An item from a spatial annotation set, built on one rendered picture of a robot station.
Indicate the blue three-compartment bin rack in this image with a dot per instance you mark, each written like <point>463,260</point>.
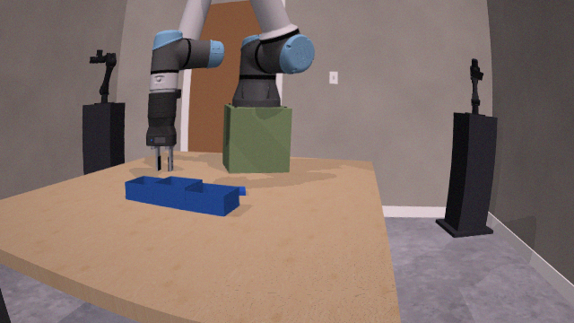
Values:
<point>184,195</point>

